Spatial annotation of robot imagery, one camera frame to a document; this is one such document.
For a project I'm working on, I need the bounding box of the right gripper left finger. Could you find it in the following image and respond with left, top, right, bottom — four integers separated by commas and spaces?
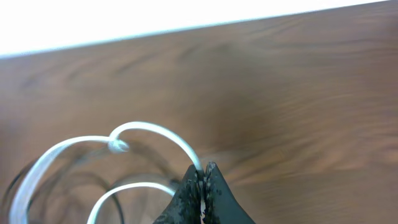
154, 165, 201, 224

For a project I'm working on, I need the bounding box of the white cable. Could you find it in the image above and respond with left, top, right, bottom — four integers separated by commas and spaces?
8, 121, 205, 224

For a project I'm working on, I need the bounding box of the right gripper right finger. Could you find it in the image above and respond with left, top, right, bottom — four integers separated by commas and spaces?
203, 162, 255, 224

